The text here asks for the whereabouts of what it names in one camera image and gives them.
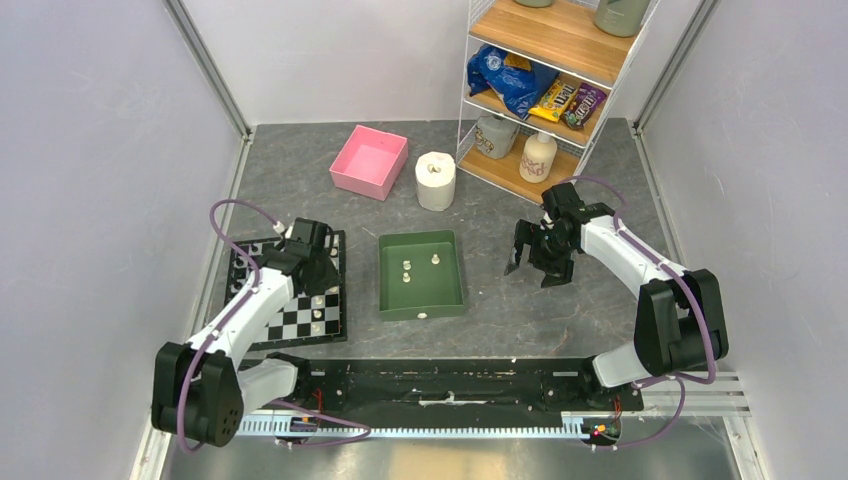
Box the cream soap bottle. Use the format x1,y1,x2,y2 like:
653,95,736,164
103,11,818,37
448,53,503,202
519,132,558,183

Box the grey green top bottle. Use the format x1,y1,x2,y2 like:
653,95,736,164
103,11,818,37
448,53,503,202
593,0,651,38

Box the blue plastic bag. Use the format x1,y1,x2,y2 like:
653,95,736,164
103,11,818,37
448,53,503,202
466,45,559,120

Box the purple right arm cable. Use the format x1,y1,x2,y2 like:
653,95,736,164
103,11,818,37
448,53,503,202
563,175,720,453

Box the pink plastic box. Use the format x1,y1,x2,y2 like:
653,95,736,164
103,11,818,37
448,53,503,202
329,125,408,201

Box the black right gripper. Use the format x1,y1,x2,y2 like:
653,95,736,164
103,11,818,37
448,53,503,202
504,218,575,288

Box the grey jug on shelf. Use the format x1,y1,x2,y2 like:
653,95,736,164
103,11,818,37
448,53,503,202
474,115,519,159

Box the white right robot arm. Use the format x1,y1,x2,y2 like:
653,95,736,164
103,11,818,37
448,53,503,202
505,177,729,409

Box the black white chessboard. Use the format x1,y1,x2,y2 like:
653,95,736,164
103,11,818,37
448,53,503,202
223,230,347,351

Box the yellow candy bag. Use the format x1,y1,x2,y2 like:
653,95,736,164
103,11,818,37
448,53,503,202
528,75,579,122

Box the white toilet paper roll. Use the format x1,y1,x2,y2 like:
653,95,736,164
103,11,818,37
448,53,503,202
414,151,456,212

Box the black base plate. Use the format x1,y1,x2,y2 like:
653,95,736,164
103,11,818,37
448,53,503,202
287,358,644,429

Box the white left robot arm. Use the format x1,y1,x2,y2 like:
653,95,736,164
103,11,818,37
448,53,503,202
151,218,341,452

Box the white cable duct rail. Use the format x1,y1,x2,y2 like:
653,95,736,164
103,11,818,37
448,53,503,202
236,410,592,440

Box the white wire wooden shelf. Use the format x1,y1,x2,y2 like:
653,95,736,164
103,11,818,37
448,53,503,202
456,1,659,202

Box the brown candy bag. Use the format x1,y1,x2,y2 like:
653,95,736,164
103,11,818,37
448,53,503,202
561,83,607,130

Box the green plastic tray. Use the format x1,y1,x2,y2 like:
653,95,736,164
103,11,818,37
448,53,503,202
378,230,466,321

